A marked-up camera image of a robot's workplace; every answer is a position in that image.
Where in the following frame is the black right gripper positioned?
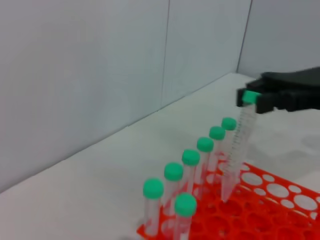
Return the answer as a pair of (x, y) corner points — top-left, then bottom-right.
(236, 65), (320, 114)

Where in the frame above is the orange test tube rack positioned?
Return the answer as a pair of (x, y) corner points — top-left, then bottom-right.
(136, 161), (320, 240)

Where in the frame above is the clear test tube green cap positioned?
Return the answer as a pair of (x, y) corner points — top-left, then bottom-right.
(221, 90), (261, 203)
(164, 162), (184, 216)
(196, 136), (215, 186)
(181, 149), (201, 198)
(209, 126), (226, 181)
(174, 193), (198, 240)
(142, 177), (165, 237)
(221, 117), (237, 161)

